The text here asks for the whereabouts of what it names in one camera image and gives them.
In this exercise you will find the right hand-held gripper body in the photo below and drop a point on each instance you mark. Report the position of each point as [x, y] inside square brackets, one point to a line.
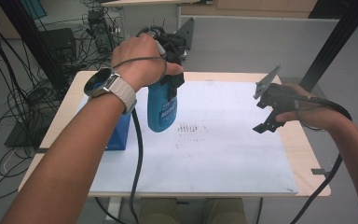
[279, 96]

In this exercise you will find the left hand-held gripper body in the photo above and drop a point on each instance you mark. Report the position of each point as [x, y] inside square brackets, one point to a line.
[180, 40]

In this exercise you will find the blue bottle with white cap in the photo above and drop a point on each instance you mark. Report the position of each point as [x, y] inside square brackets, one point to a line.
[160, 112]

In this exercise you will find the blue cardboard box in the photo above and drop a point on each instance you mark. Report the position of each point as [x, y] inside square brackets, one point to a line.
[119, 133]

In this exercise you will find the person's right hand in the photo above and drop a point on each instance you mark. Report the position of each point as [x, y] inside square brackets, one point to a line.
[317, 113]

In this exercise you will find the person's left hand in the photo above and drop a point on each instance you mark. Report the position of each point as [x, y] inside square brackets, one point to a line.
[140, 59]

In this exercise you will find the white table mat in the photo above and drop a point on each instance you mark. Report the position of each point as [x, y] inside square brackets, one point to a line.
[223, 149]

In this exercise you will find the white desk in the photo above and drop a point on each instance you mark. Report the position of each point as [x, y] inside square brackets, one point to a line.
[127, 12]

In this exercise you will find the black tape piece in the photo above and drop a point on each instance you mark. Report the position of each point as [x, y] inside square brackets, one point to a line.
[320, 171]
[38, 150]

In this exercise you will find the black computer tower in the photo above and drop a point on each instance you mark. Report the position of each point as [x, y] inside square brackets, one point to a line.
[59, 43]

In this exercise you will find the person's olive pants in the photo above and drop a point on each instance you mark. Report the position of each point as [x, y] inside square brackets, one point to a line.
[158, 213]

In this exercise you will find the white table leg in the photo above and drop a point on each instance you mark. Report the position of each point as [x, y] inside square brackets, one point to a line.
[113, 208]

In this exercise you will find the black floor plate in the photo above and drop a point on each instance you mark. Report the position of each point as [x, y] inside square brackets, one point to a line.
[21, 135]

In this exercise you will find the black metal stand post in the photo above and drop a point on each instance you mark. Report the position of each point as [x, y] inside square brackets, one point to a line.
[332, 46]
[34, 46]

